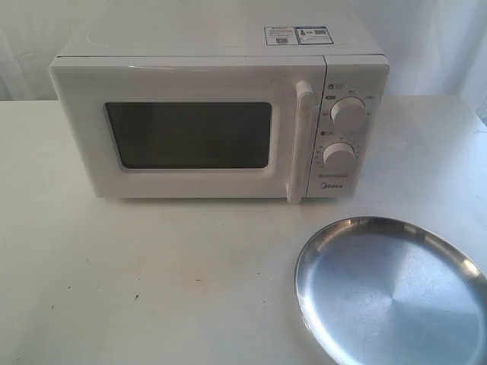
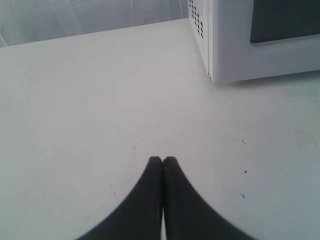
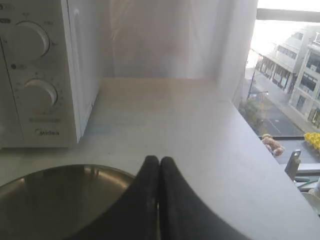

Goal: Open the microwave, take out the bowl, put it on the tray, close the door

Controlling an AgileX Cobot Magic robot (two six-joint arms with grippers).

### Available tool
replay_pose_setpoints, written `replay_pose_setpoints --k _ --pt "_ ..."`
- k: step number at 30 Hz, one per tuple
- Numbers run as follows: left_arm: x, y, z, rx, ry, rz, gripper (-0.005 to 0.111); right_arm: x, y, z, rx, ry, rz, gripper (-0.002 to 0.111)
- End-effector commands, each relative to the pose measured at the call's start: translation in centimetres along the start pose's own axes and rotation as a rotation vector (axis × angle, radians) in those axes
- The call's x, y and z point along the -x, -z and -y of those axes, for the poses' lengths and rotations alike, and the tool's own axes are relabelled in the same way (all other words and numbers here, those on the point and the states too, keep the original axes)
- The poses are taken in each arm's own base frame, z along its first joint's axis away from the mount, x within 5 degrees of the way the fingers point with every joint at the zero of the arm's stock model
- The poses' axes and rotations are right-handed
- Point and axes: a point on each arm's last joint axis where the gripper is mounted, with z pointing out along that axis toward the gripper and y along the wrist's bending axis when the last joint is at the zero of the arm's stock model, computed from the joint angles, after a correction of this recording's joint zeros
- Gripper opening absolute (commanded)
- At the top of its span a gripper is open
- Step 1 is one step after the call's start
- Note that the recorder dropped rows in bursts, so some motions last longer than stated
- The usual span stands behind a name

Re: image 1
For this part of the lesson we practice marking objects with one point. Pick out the white microwave door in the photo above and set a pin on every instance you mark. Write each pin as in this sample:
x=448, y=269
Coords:
x=193, y=127

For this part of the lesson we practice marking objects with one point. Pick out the white microwave oven body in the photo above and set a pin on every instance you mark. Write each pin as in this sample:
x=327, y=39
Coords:
x=360, y=73

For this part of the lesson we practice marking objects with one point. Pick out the upper white control knob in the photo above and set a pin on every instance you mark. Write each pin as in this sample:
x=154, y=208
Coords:
x=349, y=114

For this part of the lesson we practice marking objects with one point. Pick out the blue white info sticker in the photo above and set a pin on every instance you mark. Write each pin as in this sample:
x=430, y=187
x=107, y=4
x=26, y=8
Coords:
x=297, y=36

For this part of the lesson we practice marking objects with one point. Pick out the round stainless steel tray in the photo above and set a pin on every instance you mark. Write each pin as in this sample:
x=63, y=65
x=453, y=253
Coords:
x=376, y=290

